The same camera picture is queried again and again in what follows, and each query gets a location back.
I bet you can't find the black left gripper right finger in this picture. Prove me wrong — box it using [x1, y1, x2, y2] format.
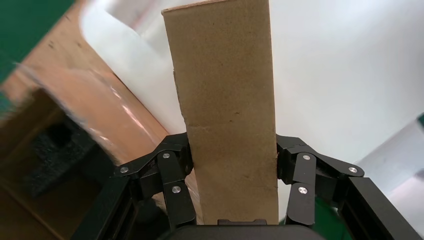
[275, 134, 365, 227]

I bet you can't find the black foam insert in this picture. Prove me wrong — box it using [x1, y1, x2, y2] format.
[22, 114, 117, 200]

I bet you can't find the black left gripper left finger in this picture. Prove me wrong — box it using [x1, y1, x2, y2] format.
[114, 132, 197, 231]

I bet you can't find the small cardboard box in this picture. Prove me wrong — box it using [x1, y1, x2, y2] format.
[161, 0, 280, 226]

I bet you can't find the large cardboard box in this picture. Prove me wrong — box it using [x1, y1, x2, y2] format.
[0, 0, 205, 240]

